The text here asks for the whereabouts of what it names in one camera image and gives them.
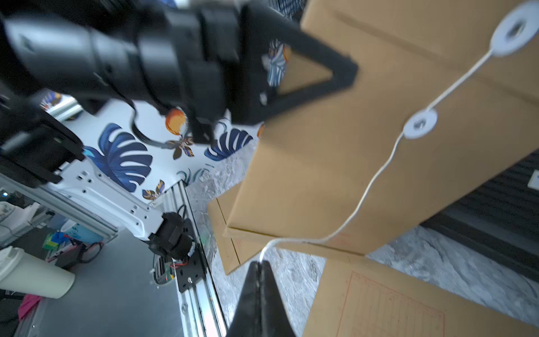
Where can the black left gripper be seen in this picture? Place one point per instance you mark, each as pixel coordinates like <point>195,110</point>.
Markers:
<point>187,54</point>

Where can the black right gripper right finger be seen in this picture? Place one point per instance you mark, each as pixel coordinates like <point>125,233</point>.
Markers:
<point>274,319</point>

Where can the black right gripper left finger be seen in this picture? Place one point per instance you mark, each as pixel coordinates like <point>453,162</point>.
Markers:
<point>247,318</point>

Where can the brown kraft file bag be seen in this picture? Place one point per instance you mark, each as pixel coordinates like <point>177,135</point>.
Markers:
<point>233,252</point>

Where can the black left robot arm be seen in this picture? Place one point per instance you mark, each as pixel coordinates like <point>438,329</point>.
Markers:
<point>88,50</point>

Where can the brown file bag stack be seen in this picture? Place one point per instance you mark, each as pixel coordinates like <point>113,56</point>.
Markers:
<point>367,298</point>

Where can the white paper cup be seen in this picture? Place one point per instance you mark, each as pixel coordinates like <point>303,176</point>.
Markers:
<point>24,273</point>

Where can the black plastic tool case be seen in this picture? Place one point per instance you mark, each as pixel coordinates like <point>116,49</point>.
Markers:
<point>499,219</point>

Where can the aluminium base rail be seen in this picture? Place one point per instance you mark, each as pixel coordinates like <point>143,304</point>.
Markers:
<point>201,312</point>

